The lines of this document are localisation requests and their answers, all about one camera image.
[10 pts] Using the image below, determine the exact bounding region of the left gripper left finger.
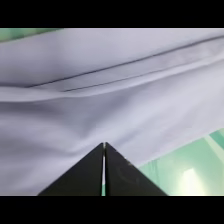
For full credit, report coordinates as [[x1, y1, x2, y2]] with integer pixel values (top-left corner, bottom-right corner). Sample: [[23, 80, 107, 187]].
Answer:
[[37, 142, 105, 197]]

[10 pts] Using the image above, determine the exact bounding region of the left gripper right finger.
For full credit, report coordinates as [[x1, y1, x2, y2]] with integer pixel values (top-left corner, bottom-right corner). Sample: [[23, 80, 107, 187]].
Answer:
[[104, 142, 168, 197]]

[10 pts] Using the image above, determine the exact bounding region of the lavender shirt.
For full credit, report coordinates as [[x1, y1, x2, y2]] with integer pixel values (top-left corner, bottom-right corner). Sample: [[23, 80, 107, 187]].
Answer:
[[0, 27, 224, 197]]

